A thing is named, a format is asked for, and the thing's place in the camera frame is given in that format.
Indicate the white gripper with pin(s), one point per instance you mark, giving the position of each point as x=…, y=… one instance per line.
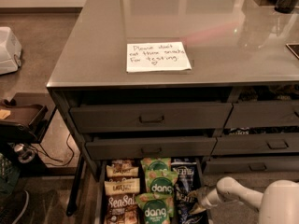
x=205, y=198

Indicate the blue kettle chip bag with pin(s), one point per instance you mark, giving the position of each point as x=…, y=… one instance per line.
x=186, y=170
x=184, y=205

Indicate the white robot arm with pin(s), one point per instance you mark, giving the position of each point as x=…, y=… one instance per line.
x=278, y=204

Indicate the front green Dang bag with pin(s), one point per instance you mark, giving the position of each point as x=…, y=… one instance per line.
x=157, y=208

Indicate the green dang bag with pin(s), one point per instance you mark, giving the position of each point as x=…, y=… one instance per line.
x=149, y=164
x=157, y=208
x=161, y=181

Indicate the middle green Dang bag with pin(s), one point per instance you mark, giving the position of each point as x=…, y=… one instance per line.
x=161, y=181

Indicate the rear green Dang bag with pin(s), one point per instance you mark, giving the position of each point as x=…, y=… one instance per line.
x=149, y=164

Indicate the open bottom left drawer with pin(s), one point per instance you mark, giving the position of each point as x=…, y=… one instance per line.
x=101, y=208

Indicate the front cream snack bag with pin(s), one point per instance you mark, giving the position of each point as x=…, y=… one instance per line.
x=122, y=187

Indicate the cream snack bag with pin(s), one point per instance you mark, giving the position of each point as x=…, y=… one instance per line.
x=122, y=187
x=117, y=172

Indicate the bottom right grey drawer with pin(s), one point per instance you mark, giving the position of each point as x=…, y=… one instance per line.
x=252, y=164

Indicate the grey drawer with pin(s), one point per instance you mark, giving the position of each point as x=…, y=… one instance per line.
x=156, y=147
x=252, y=164
x=264, y=114
x=149, y=117
x=257, y=144

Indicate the brown Sea Salt snack bag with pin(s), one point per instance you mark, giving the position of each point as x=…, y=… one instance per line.
x=122, y=209

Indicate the top left grey drawer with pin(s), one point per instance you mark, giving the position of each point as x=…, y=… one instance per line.
x=149, y=117

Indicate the rear cream snack bag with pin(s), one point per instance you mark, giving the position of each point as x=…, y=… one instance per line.
x=117, y=172

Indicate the middle right grey drawer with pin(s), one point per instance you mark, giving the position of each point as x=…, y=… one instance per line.
x=257, y=144

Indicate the middle left grey drawer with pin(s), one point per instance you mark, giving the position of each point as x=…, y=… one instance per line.
x=156, y=147

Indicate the dark grey drawer cabinet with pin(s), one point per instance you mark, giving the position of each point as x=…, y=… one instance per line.
x=236, y=48

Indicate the top right grey drawer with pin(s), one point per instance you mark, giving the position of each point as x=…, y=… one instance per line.
x=264, y=114

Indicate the dark tablet on counter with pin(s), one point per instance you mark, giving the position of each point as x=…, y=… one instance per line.
x=294, y=49

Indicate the white handwritten paper note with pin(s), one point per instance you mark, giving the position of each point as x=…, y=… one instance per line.
x=154, y=57

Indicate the silver round caster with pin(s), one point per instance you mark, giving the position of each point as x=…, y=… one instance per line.
x=25, y=154

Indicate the black chair seat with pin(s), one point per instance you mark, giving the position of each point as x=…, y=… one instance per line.
x=21, y=122

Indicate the green plastic crate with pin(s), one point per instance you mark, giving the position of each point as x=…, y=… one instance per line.
x=9, y=175

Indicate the white appliance on floor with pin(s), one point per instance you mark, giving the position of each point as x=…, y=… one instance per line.
x=10, y=51

